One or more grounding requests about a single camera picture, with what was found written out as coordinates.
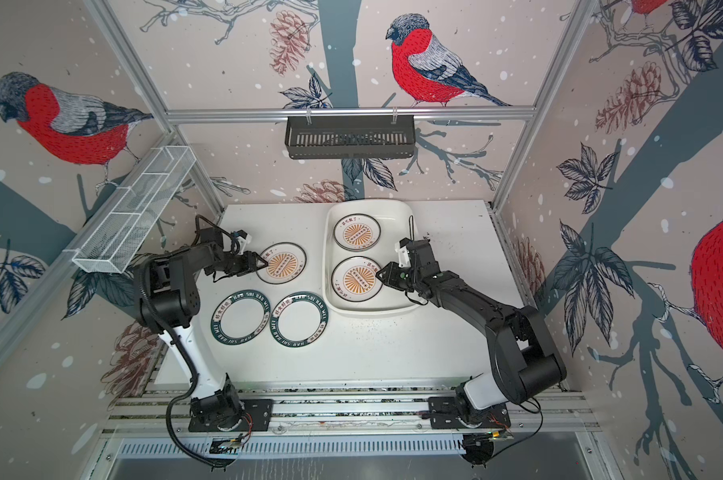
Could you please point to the white mesh wall shelf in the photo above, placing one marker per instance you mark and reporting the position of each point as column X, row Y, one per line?
column 118, row 237

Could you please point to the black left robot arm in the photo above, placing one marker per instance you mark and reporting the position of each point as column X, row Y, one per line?
column 166, row 301

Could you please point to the green ring plate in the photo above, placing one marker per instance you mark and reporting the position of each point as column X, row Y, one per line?
column 298, row 320
column 240, row 317

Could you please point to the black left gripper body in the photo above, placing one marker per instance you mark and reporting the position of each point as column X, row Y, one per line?
column 238, row 265

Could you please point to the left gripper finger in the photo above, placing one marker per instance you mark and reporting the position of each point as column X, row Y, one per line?
column 257, row 266
column 254, row 257

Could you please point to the orange sunburst plate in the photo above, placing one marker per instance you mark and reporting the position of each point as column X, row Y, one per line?
column 285, row 262
column 355, row 279
column 356, row 232

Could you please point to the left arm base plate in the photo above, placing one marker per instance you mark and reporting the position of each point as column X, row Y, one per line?
column 256, row 418

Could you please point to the white plastic bin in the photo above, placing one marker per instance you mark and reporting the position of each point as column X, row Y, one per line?
column 397, row 222

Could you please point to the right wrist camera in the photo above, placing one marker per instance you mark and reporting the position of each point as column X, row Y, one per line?
column 403, row 258

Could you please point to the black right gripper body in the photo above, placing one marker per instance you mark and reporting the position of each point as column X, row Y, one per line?
column 416, row 278

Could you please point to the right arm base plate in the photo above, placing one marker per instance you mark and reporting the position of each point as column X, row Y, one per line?
column 444, row 413

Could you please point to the aluminium frame top bar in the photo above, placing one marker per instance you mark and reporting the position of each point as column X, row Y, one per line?
column 216, row 116

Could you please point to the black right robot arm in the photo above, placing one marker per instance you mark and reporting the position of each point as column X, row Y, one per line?
column 523, row 358

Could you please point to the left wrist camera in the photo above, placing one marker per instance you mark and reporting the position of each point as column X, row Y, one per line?
column 240, row 241

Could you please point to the black hanging wire basket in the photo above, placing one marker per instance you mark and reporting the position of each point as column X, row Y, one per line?
column 350, row 137

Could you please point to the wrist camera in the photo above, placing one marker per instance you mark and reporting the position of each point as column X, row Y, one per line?
column 240, row 241
column 403, row 258

